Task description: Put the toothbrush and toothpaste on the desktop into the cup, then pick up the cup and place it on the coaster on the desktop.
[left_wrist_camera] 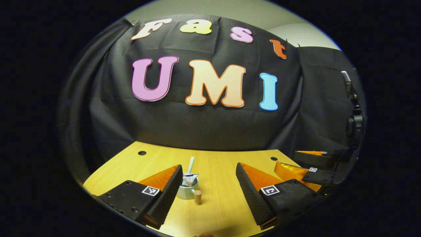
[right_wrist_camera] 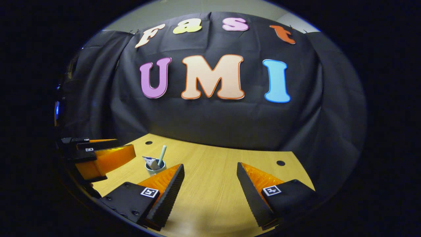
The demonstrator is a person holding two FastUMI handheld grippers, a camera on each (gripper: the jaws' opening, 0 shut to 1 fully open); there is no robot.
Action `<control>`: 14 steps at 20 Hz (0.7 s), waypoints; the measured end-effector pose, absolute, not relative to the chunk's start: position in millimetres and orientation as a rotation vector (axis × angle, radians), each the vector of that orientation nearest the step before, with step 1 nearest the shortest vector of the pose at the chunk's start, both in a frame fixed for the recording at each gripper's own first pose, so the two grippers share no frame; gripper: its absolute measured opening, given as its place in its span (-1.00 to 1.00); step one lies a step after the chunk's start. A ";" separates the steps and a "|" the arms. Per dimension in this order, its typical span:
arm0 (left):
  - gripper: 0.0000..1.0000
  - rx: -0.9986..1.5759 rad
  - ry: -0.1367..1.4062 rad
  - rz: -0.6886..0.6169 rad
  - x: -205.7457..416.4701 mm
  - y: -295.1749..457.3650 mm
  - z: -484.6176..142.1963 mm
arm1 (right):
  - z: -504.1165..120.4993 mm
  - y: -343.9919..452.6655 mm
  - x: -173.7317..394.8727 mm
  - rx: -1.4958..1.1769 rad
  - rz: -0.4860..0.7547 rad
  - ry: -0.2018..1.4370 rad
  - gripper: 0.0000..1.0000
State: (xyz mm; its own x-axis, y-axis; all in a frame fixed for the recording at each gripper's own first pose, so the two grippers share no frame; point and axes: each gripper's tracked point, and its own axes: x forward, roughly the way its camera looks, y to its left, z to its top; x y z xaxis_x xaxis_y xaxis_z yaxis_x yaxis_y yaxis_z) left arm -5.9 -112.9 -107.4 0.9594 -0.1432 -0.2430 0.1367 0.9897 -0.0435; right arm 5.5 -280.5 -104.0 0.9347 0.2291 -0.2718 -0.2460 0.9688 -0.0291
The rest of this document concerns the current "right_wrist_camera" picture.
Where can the black backdrop cloth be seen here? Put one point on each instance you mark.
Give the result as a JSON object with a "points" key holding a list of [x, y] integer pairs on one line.
{"points": [[213, 121]]}

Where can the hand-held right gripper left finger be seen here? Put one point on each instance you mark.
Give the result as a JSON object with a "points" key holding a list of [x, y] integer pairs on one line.
{"points": [[166, 200]]}

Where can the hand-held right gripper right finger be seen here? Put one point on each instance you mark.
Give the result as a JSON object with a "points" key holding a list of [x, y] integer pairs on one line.
{"points": [[251, 197]]}

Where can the wooden desktop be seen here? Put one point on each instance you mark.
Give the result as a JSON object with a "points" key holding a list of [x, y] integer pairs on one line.
{"points": [[210, 177]]}

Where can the white toothpaste tube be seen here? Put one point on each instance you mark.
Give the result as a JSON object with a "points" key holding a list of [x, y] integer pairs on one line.
{"points": [[150, 162]]}

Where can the pale green toothbrush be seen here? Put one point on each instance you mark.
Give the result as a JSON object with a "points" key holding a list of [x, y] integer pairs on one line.
{"points": [[162, 153]]}

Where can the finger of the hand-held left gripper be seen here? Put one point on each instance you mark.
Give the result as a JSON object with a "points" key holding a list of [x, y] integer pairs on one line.
{"points": [[108, 159], [85, 141]]}

